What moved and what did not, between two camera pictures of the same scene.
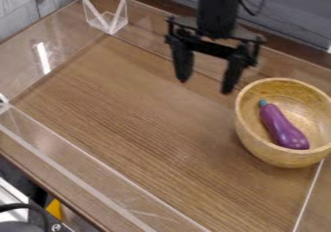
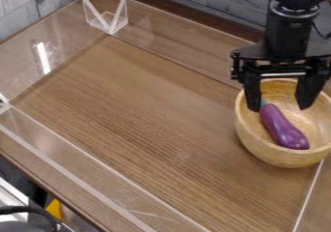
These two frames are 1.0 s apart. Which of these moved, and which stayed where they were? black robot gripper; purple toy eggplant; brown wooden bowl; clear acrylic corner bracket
Moved: black robot gripper
Stayed: brown wooden bowl; clear acrylic corner bracket; purple toy eggplant
